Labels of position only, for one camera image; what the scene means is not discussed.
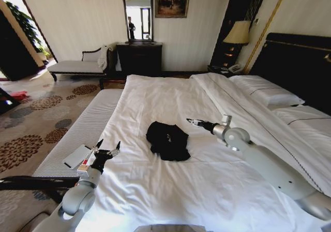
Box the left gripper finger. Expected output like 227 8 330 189
89 138 104 155
107 140 122 157

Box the white ribbed bed bench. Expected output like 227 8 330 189
32 89 125 179

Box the white bed sheet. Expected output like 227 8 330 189
77 74 324 232

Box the white paper sheet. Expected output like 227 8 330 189
62 144 92 169

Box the black crumpled garment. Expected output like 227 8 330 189
145 121 192 163

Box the white folded duvet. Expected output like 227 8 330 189
190 72 331 194

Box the dark nightstand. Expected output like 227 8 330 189
206 64 245 78

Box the white desk telephone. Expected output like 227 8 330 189
227 64 244 74

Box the white pillow with dark stripe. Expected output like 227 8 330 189
228 75 306 106
273 105 331 176

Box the dark wooden dresser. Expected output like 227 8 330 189
115 42 163 73

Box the white upholstered chaise longue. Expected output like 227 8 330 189
47 45 115 83

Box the white cloth on chaise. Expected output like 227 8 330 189
96 45 110 70

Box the red item on floor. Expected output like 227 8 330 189
10 90 28 100

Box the robot front shell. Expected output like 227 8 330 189
133 224 208 232

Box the table lamp with cream shade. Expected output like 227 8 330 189
222 20 252 67

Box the dark object with screen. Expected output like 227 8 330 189
0 86 22 117

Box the person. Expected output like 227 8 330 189
127 16 137 40

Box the dark wooden headboard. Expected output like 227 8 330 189
248 32 331 117

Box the dark framed mirror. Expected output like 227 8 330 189
119 0 155 46

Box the framed painting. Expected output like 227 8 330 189
154 0 192 19

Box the dark wardrobe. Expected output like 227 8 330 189
0 8 40 82

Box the green potted plant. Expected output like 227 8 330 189
4 1 51 61

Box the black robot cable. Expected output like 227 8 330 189
0 175 81 205

